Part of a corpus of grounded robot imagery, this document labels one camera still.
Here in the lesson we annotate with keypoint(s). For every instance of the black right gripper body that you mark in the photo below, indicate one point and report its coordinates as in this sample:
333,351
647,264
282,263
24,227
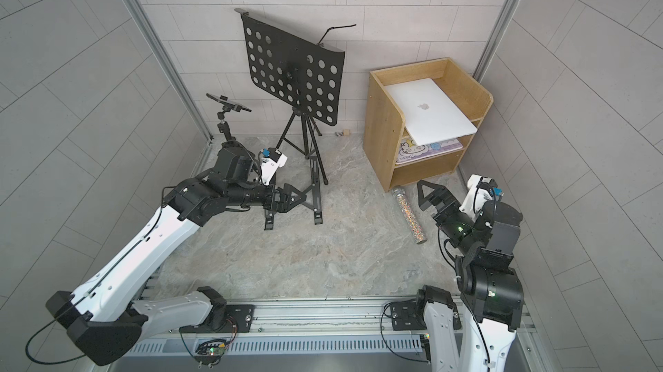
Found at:
457,224

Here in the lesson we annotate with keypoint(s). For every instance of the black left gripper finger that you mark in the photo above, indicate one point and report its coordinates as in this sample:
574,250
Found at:
290,204
292,192

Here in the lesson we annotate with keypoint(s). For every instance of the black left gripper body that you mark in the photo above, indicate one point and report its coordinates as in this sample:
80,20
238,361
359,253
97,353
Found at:
269,198

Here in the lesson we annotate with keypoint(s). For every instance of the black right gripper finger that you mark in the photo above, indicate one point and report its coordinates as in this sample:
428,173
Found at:
425,192
441,193

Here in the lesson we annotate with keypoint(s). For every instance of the silver laptop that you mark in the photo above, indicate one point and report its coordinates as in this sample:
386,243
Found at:
430,115

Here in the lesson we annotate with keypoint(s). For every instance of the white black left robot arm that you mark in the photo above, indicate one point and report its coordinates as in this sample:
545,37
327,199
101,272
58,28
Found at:
102,317

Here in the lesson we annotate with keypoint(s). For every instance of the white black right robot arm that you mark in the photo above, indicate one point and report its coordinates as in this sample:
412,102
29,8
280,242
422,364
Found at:
477,237

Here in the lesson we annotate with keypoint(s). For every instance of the black folding laptop stand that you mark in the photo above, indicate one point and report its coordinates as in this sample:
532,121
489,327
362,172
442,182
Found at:
313,193

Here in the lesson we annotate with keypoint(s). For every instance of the colourful picture book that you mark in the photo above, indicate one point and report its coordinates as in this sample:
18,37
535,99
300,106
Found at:
410,152

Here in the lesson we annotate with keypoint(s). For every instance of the wooden shelf cabinet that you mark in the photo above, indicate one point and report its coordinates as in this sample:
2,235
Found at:
385,122

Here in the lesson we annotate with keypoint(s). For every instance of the black perforated music stand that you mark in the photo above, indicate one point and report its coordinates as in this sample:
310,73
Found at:
305,75

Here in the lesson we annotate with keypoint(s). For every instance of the right green circuit board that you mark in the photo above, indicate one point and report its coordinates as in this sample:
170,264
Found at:
427,346

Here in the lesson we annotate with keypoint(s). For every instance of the green circuit board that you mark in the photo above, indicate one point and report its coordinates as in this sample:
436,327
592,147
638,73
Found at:
210,352
427,346

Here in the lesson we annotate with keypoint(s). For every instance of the left green circuit board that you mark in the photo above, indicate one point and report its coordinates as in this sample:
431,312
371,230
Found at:
210,352

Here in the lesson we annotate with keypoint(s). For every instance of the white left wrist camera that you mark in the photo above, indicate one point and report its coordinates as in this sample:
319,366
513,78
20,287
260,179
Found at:
271,160

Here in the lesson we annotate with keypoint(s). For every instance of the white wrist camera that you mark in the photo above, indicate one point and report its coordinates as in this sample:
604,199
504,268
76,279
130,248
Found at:
480,190
271,160

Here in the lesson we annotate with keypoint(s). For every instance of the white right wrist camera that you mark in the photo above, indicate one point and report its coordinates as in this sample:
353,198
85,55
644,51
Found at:
480,190

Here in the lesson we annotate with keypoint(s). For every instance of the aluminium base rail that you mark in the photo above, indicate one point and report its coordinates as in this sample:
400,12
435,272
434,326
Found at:
307,327

